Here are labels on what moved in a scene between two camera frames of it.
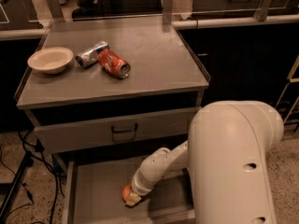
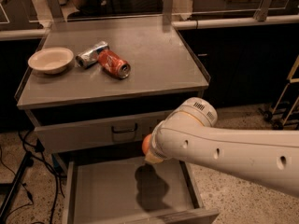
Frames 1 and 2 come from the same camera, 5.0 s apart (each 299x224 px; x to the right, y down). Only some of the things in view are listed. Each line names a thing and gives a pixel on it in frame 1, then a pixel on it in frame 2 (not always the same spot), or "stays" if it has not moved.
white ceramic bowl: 51,60 stays
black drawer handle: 124,131 stays
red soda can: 112,63 stays
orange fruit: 125,191 -> 146,144
